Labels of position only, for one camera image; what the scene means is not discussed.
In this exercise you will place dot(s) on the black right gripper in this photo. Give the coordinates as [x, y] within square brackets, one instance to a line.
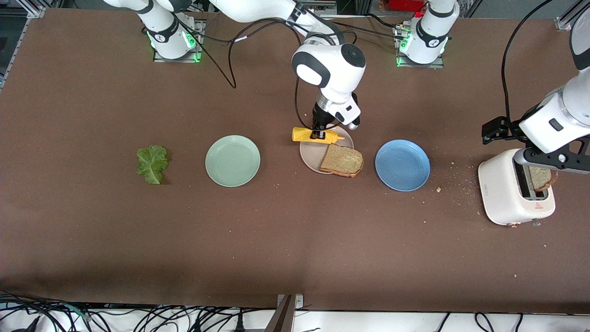
[321, 117]

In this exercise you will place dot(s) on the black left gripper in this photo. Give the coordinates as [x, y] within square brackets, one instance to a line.
[499, 127]

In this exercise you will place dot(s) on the yellow squeeze sauce bottle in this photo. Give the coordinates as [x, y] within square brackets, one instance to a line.
[302, 134]

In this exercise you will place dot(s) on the brown bread slice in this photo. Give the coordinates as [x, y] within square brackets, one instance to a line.
[342, 160]
[544, 179]

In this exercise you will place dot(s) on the green lettuce leaf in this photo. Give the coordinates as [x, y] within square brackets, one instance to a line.
[150, 168]

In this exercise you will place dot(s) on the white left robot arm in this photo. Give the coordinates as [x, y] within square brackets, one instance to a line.
[562, 115]

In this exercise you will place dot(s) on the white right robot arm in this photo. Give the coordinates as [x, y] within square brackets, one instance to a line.
[332, 69]

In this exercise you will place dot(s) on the beige round plate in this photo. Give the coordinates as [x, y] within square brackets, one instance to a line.
[313, 157]

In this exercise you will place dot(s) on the blue round plate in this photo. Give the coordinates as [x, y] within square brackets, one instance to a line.
[402, 165]

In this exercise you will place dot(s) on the mint green round plate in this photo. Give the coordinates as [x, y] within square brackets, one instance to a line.
[233, 161]

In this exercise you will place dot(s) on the white two-slot toaster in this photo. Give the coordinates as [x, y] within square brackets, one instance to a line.
[500, 189]

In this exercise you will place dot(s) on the red box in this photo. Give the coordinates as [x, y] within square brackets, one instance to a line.
[405, 4]

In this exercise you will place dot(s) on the black power plug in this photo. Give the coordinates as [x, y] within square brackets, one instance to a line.
[238, 323]

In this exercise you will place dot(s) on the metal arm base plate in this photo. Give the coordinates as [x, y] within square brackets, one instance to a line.
[199, 46]
[419, 66]

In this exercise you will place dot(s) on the aluminium frame profile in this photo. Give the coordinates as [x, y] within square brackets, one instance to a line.
[36, 12]
[563, 23]

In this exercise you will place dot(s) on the grey metal frame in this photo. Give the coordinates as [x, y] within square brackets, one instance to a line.
[322, 5]

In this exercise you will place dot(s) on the aluminium post with bracket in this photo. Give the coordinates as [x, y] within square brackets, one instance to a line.
[283, 318]

